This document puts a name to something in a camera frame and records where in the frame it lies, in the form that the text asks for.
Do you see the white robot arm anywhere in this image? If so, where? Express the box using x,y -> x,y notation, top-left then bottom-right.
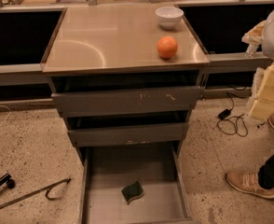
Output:
241,10 -> 274,121

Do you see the tan left shoe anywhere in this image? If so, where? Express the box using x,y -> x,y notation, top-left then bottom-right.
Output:
226,171 -> 274,200

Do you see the grey drawer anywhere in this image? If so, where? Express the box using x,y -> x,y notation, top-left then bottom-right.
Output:
78,144 -> 200,224
68,122 -> 188,147
52,86 -> 200,118

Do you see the white bowl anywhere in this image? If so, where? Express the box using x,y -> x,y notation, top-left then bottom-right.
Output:
156,7 -> 184,29

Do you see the clear plastic water bottle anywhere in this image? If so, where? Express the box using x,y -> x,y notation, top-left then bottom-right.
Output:
246,44 -> 259,57

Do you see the black power adapter cable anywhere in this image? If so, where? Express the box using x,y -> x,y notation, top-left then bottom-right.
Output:
216,85 -> 249,138

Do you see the grey drawer cabinet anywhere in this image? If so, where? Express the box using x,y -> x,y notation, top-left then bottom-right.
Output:
39,2 -> 211,224

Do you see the white cable on floor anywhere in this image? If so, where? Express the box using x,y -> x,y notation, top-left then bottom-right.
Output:
0,102 -> 13,130

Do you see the grey top drawer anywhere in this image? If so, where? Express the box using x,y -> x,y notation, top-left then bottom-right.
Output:
52,86 -> 200,118

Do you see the black caster leg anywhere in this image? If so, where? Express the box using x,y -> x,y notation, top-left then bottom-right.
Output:
0,173 -> 15,189

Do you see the orange fruit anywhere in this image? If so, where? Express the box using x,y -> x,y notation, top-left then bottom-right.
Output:
157,36 -> 178,59

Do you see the grey middle drawer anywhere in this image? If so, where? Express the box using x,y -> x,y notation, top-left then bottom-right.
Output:
68,122 -> 188,147

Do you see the dark green sponge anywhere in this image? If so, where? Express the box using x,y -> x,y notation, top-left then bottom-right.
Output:
121,181 -> 144,204

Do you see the metal hook rod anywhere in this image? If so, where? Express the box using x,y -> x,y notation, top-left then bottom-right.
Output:
0,177 -> 72,210

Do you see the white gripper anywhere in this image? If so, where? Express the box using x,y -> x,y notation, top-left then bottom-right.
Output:
241,21 -> 274,121

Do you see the grey bottom drawer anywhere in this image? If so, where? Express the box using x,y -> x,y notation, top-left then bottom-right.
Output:
78,144 -> 200,224

